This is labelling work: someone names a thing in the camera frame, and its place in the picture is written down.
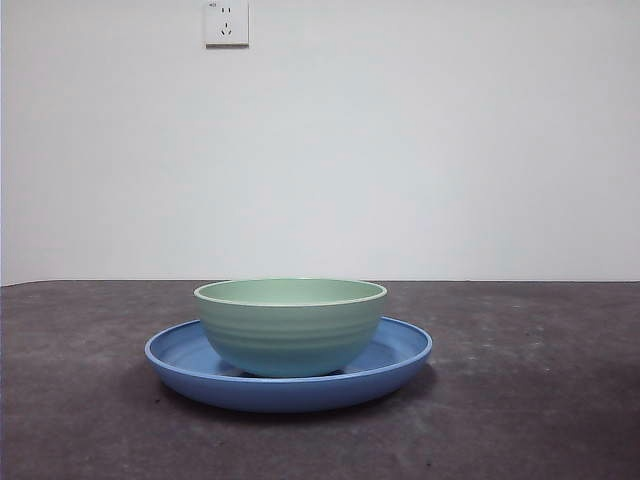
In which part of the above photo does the green ribbed bowl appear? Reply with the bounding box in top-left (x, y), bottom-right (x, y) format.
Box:
top-left (193, 277), bottom-right (389, 379)

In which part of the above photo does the white wall socket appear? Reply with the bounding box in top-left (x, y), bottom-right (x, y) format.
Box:
top-left (204, 0), bottom-right (250, 50)

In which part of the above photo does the blue plate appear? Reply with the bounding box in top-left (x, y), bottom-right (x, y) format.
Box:
top-left (144, 315), bottom-right (434, 414)

